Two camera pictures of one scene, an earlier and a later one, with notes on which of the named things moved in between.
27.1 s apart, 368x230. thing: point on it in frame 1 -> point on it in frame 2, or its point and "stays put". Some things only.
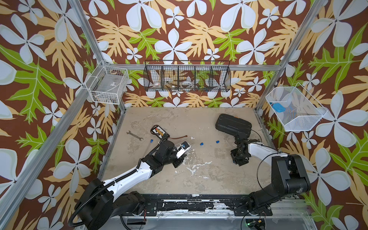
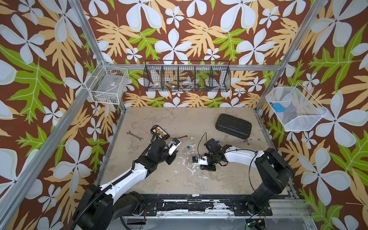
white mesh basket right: (297, 109) stays put
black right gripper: (243, 161) -> (206, 167)
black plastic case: (231, 124) stays put
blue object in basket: (279, 107) stays put
